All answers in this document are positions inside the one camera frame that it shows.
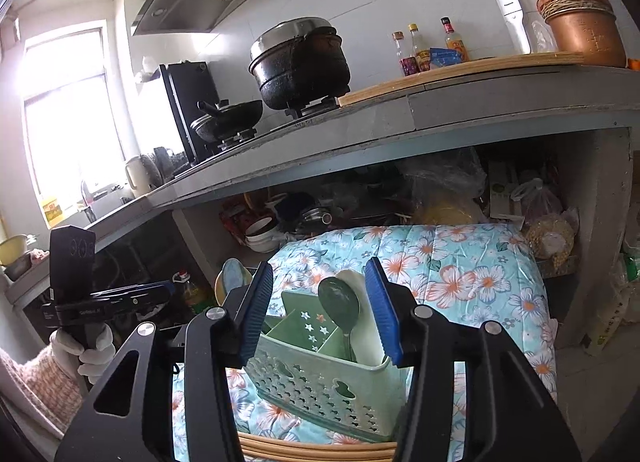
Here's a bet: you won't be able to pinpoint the cooking oil bottle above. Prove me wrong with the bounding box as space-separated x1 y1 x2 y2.
172 270 211 315

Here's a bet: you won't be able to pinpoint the metal basin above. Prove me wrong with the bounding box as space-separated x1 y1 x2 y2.
2 254 37 283

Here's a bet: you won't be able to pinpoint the yellow plate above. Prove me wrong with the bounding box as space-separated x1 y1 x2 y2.
215 267 237 305

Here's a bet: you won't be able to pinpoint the person's left hand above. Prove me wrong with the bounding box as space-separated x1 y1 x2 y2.
50 324 116 385

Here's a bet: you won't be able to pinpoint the white ceramic spoon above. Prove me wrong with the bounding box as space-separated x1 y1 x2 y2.
334 269 390 367

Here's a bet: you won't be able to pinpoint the yellow packet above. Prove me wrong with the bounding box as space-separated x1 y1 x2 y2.
40 197 64 228

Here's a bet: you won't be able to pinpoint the clear plastic bag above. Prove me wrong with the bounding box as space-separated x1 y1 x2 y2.
400 147 489 205

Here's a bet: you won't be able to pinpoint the wooden cutting board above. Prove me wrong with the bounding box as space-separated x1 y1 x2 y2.
337 52 586 106

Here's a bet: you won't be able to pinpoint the person's left forearm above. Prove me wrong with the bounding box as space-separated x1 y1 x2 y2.
0 347 84 443

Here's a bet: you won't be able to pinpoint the red cap sauce bottle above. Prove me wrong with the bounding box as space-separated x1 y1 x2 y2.
440 16 471 63

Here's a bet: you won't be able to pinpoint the bag of snacks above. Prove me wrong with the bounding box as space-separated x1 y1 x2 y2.
522 179 581 277

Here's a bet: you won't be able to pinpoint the red packaging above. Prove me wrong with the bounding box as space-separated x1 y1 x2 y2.
220 202 261 243

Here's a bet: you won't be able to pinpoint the dark sauce bottle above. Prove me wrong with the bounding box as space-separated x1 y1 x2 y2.
391 30 419 76

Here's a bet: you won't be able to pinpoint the metal faucet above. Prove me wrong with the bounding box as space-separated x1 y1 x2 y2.
80 179 109 223

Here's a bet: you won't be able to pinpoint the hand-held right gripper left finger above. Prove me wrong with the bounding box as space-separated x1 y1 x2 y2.
54 263 274 462

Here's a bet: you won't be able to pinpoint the green plastic utensil holder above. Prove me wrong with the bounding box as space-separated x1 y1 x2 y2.
245 287 408 443

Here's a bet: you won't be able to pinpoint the stacked white bowls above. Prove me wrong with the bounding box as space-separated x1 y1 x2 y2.
244 216 281 253

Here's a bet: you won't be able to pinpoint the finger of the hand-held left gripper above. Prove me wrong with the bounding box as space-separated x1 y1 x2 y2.
107 292 172 315
92 281 174 299

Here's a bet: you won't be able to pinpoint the white sack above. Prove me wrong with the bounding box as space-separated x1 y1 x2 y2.
585 242 640 359

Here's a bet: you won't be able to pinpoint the window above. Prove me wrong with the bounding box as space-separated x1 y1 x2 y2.
20 26 132 213

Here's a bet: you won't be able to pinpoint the white electric kettle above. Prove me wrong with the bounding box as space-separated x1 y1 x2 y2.
491 0 554 56

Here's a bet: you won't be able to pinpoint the black cooking pot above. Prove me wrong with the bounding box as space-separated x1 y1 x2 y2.
248 16 352 110

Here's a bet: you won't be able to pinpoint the metal spoon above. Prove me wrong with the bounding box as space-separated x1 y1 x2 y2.
317 277 362 364

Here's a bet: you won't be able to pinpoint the yellow bag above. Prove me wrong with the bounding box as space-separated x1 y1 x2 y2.
415 197 481 225

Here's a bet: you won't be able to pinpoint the blue packet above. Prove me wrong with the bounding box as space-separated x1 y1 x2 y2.
429 48 464 68

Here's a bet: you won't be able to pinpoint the grey concrete kitchen counter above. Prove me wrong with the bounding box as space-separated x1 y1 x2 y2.
0 64 640 350

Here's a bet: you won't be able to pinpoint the blue plate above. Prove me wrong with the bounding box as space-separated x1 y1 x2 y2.
222 258 254 293

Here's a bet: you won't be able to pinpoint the black mug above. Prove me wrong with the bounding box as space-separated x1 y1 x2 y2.
152 147 176 178

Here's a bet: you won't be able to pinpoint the cream pitcher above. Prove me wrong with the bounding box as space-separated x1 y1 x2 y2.
125 156 152 198

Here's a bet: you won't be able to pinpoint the green basin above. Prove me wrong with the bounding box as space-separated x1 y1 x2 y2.
0 234 39 267

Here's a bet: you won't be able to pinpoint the woven basket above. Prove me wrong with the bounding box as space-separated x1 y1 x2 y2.
536 0 615 21

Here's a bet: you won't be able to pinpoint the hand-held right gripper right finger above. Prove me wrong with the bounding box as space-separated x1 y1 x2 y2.
365 257 583 462

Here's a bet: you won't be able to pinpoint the black wok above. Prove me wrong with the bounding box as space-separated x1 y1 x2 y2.
192 99 264 143

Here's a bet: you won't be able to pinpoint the wooden chopstick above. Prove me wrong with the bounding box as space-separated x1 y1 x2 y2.
240 441 399 460
238 434 401 454
247 448 396 462

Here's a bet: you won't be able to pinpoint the gas stove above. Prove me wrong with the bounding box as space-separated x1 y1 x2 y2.
190 96 351 153

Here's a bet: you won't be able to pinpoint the yellow label sauce bottle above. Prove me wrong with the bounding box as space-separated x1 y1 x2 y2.
407 23 432 73

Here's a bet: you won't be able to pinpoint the clear glass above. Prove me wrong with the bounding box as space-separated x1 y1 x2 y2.
530 19 559 54

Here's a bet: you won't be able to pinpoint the patterned jar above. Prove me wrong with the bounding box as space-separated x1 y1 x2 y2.
140 154 162 183

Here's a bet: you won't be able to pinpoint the floral blue blanket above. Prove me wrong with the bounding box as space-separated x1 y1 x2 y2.
172 224 559 462

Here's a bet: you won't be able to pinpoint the white green carton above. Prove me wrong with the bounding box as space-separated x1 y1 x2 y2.
487 162 524 221

